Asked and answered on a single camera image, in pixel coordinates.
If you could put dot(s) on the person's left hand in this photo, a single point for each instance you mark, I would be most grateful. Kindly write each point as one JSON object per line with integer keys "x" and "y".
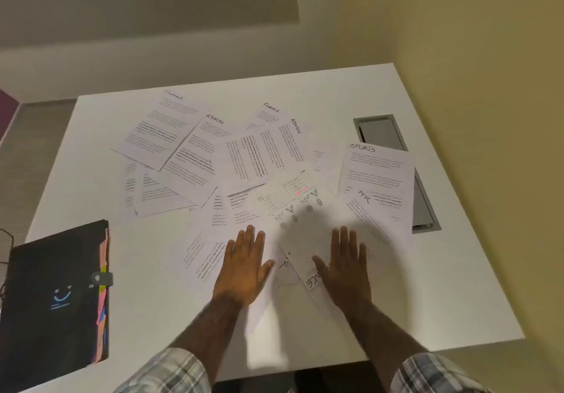
{"x": 242, "y": 269}

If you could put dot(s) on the person's right hand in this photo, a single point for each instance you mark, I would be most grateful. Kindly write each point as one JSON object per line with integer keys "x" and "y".
{"x": 348, "y": 274}

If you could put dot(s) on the pile of white printed papers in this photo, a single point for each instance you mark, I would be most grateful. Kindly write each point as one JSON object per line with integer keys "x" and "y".
{"x": 260, "y": 155}

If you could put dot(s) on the black expanding folder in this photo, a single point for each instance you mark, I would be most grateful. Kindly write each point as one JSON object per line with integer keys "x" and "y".
{"x": 44, "y": 274}

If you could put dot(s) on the person's left forearm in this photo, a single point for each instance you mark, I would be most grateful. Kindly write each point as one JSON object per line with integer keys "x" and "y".
{"x": 207, "y": 335}

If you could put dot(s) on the person's right forearm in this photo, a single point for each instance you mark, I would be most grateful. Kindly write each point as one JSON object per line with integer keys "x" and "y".
{"x": 379, "y": 344}

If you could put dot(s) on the plaid shirt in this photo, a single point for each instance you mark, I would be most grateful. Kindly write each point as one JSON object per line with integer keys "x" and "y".
{"x": 163, "y": 375}

